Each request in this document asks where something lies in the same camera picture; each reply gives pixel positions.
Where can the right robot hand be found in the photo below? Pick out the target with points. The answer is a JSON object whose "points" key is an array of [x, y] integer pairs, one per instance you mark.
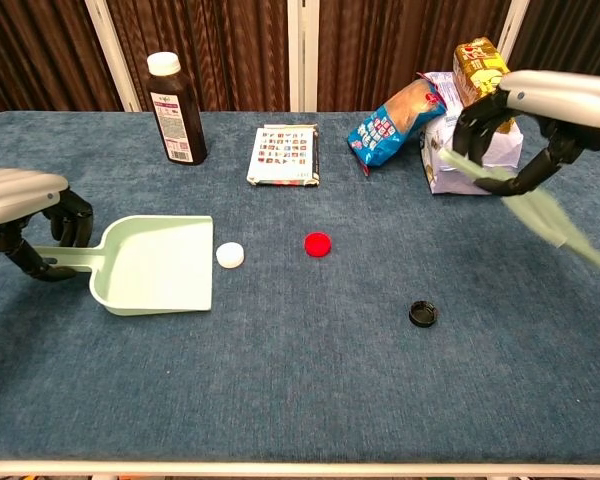
{"points": [[570, 105]]}

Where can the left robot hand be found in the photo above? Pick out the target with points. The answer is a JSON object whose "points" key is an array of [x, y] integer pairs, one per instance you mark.
{"points": [[15, 192]]}

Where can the light green hand broom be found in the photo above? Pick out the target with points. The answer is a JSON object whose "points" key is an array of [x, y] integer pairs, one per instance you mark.
{"points": [[545, 212]]}

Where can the light green dustpan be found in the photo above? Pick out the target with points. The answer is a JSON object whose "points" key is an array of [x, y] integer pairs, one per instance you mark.
{"points": [[160, 265]]}

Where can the white bottle cap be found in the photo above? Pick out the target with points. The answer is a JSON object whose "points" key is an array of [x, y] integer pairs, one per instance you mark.
{"points": [[230, 255]]}

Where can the black bottle cap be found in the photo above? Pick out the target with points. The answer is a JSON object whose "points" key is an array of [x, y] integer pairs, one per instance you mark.
{"points": [[423, 314]]}

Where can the red bottle cap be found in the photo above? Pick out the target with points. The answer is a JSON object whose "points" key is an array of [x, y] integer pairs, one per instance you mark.
{"points": [[318, 245]]}

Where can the dark brown bottle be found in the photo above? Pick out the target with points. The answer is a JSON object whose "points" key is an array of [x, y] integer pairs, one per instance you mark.
{"points": [[177, 120]]}

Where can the brown pleated curtain panel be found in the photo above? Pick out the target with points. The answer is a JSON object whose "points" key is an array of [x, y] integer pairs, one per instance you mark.
{"points": [[380, 45], [40, 55], [570, 35], [230, 50]]}

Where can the gold snack bag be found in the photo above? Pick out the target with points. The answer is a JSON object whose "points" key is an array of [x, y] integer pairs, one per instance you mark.
{"points": [[480, 65]]}

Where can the white plastic package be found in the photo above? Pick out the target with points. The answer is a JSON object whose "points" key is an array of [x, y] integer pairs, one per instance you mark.
{"points": [[442, 170]]}

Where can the blue snack bag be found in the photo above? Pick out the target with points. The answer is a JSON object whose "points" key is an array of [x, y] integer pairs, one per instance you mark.
{"points": [[380, 135]]}

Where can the white picture card pack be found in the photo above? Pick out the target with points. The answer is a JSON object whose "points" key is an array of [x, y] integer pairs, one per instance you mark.
{"points": [[282, 155]]}

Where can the blue table cloth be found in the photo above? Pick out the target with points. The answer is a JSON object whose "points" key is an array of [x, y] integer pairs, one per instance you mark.
{"points": [[300, 375]]}

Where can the white partition frame post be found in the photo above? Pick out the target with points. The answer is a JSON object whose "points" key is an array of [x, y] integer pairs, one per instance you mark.
{"points": [[514, 25], [303, 55], [112, 55]]}

